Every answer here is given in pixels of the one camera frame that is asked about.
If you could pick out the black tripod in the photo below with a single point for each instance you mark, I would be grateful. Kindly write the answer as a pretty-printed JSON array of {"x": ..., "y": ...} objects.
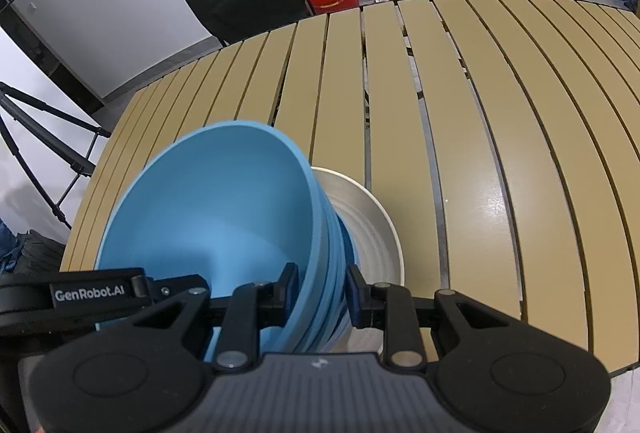
[{"x": 50, "y": 107}]

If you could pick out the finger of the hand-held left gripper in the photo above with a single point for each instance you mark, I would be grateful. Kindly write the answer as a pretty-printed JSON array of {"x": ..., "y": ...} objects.
[{"x": 175, "y": 287}]

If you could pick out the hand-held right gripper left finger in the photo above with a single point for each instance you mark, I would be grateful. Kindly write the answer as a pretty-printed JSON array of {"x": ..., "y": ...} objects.
[{"x": 289, "y": 288}]

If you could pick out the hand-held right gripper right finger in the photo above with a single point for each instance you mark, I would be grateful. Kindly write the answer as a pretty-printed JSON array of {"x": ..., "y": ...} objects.
[{"x": 351, "y": 295}]

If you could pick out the cream round plate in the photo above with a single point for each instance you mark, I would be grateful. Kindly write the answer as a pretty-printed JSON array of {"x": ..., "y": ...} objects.
[{"x": 375, "y": 238}]

